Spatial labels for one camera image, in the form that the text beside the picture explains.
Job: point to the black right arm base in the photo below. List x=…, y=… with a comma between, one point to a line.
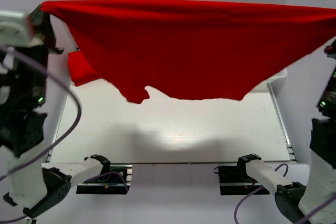
x=232, y=184

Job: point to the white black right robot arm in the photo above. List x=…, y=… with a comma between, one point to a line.
x=315, y=201

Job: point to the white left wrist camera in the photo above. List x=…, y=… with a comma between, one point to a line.
x=16, y=29

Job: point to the white plastic basket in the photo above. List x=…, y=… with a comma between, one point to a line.
x=280, y=75

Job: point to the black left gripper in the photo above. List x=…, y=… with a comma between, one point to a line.
x=42, y=27

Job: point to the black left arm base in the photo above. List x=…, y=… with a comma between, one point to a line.
x=111, y=184

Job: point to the folded red t-shirt stack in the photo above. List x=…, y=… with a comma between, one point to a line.
x=81, y=72

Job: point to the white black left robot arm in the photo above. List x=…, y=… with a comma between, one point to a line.
x=23, y=87

